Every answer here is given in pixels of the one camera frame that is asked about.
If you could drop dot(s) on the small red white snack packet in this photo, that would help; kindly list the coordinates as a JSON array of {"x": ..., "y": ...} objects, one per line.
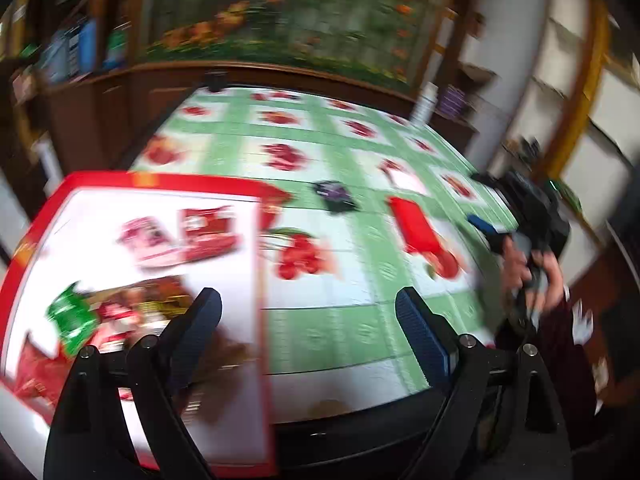
[{"x": 117, "y": 317}]

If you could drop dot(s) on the brown and gold snack packet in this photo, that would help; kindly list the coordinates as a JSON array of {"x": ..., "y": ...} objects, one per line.
[{"x": 157, "y": 296}]

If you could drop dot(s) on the wooden shelf with books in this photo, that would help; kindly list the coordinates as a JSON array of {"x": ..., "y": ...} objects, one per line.
[{"x": 65, "y": 45}]

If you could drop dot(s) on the small black object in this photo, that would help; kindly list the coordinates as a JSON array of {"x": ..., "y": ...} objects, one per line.
[{"x": 216, "y": 81}]

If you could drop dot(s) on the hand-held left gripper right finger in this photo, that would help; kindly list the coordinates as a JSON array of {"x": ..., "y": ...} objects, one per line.
[{"x": 422, "y": 332}]

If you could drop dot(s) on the person's right forearm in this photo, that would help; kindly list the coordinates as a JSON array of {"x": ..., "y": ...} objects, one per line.
[{"x": 565, "y": 360}]

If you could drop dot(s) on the white wall shelving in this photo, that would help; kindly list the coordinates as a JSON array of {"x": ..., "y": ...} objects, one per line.
[{"x": 565, "y": 85}]

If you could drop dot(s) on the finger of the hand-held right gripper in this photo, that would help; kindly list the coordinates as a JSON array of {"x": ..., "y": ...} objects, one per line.
[{"x": 484, "y": 226}]

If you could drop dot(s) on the red snack bag white label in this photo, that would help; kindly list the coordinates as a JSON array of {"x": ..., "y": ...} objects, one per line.
[{"x": 207, "y": 232}]

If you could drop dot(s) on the green snack packet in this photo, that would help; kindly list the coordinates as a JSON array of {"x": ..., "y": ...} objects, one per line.
[{"x": 72, "y": 317}]

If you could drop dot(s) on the person's right hand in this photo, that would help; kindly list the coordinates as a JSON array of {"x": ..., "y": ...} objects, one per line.
[{"x": 525, "y": 275}]

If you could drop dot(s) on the red and white snack packet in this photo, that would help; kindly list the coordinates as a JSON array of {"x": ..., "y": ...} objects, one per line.
[{"x": 147, "y": 240}]

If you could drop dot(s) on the brown wooden cabinet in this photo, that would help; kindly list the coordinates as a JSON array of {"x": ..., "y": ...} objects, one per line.
[{"x": 150, "y": 95}]

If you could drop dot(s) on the purple snack packet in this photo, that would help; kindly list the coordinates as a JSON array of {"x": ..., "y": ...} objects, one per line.
[{"x": 334, "y": 195}]

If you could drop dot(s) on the green checked fruit print tablecloth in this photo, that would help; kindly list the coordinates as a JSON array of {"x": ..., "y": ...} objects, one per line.
[{"x": 325, "y": 270}]

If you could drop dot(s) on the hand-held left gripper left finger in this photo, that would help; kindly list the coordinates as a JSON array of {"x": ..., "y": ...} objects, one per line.
[{"x": 192, "y": 325}]

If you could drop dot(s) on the flower garden wall mural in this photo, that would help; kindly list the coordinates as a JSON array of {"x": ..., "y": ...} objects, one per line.
[{"x": 300, "y": 10}]

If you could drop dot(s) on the stack of white cups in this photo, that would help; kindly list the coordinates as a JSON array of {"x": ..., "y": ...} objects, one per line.
[{"x": 425, "y": 105}]

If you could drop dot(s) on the red rimmed white tray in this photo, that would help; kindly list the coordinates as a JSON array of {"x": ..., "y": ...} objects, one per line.
[{"x": 90, "y": 220}]

